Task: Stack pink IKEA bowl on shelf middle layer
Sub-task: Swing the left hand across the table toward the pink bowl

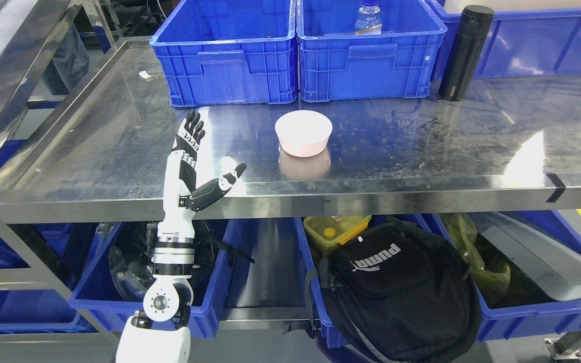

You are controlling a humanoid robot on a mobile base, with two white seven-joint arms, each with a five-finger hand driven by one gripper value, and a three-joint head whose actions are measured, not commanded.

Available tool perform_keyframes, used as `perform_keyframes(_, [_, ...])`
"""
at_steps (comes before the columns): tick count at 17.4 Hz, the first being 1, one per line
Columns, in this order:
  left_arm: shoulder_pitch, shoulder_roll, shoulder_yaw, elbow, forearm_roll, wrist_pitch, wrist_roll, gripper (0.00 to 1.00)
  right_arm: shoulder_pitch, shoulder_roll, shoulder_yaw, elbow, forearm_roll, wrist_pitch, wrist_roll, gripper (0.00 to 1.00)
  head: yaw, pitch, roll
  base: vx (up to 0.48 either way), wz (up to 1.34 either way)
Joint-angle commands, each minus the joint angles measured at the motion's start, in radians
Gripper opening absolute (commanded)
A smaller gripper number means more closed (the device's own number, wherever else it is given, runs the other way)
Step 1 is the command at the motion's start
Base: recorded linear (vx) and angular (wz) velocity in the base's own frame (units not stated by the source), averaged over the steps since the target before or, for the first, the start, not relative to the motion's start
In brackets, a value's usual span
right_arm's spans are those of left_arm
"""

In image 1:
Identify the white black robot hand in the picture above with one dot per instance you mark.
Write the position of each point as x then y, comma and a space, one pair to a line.
182, 198

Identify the pink plastic bowl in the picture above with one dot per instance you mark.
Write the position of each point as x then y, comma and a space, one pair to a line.
303, 133

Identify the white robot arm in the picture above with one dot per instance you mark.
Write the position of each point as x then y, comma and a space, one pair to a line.
160, 332

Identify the blue crate lower middle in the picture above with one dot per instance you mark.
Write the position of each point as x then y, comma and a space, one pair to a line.
319, 324

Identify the blue crate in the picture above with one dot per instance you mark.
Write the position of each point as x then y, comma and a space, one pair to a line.
319, 324
96, 294
229, 52
526, 310
532, 43
337, 64

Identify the blue crate top middle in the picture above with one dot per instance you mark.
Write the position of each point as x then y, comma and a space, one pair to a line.
337, 64

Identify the steel side shelf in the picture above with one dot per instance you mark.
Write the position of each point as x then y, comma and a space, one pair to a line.
30, 33

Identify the stainless steel table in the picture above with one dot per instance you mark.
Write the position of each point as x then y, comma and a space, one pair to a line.
511, 144

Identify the blue crate lower left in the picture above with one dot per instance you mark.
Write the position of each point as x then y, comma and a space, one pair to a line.
96, 294

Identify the white paper scrap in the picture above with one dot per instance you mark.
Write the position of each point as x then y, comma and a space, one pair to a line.
144, 75

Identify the yellow lunch box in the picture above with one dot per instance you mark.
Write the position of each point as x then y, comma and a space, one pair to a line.
328, 233

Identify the blue crate top left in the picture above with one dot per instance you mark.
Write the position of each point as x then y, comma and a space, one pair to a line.
229, 52

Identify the black puma backpack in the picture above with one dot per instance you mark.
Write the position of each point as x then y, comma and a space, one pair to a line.
399, 293

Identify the clear plastic water bottle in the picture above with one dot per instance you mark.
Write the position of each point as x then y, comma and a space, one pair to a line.
369, 18

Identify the yellow green plastic bag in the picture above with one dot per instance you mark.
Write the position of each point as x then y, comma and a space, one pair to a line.
489, 270

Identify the blue crate lower right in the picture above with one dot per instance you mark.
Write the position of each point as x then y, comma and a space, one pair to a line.
526, 310

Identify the black thermos bottle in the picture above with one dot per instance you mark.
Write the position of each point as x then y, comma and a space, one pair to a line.
470, 37

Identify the grey plastic lid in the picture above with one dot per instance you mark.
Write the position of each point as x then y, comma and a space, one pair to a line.
553, 266

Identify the blue crate top right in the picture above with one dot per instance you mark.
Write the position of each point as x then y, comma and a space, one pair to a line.
532, 43

